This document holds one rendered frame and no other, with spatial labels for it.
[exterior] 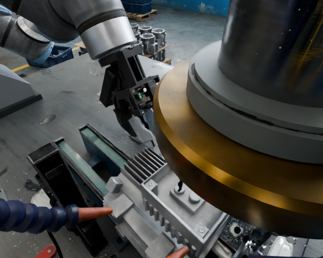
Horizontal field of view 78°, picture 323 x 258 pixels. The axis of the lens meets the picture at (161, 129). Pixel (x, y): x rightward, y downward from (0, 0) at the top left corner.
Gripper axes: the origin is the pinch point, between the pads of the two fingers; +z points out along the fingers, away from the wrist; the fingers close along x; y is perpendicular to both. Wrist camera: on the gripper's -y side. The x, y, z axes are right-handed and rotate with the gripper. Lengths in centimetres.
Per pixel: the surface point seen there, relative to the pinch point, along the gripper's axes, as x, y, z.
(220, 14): 519, -287, -46
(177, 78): -8.9, 24.5, -14.8
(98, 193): -12.5, -14.5, 9.7
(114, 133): 10.9, -45.3, 6.8
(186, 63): -6.2, 23.4, -15.4
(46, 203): -24.0, -35.5, 12.2
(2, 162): -28, -61, -2
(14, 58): 47, -385, -96
